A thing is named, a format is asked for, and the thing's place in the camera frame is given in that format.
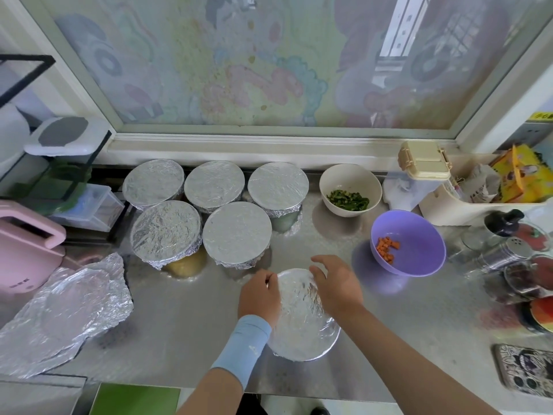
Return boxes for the foil-covered bowl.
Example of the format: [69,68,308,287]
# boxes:
[184,160,245,213]
[130,199,203,271]
[122,159,185,211]
[247,161,310,220]

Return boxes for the beige bowl with greens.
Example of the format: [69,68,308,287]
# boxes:
[319,163,383,218]

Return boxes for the light blue wristband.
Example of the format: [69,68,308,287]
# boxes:
[211,314,273,390]

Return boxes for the pink electric kettle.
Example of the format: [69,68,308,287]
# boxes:
[0,200,67,295]

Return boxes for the yellow bowl with greens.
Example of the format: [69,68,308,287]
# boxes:
[164,248,209,279]

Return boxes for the window with cartoon film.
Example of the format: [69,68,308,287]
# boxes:
[0,0,553,173]

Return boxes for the cream organiser tray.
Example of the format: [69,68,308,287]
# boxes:
[419,164,553,227]

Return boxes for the black metal rack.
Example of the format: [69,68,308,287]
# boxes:
[0,54,113,221]

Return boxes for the patterned case smartphone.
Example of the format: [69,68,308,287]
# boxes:
[494,343,553,399]

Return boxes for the glass jar red contents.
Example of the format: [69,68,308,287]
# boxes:
[503,255,553,299]

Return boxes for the green floor mat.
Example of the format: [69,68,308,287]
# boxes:
[89,382,183,415]

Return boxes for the stack of aluminium foil sheets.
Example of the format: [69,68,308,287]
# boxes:
[0,252,135,379]

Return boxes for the purple bowl carrot pieces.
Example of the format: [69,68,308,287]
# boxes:
[370,210,448,277]

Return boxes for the person's left hand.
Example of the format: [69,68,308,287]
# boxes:
[237,270,283,327]

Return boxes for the mint green bowl chopped greens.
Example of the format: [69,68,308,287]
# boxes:
[270,212,302,234]

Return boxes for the person's right forearm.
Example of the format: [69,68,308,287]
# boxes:
[341,307,502,415]

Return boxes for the foil-wrapped bowl being handled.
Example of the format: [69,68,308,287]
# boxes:
[266,267,342,363]

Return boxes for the beige round object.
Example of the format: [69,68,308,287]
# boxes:
[397,141,453,182]

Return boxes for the person's right hand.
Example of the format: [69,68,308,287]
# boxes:
[309,255,366,323]

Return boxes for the white plate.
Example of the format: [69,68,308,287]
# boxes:
[0,103,31,178]

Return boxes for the black trousers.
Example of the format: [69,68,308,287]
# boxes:
[237,393,269,415]

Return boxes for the clear glass shaker bottle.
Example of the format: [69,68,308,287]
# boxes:
[467,234,539,277]

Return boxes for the stainless steel countertop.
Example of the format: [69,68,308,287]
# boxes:
[0,160,553,415]

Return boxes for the clear plastic box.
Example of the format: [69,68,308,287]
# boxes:
[52,184,126,233]

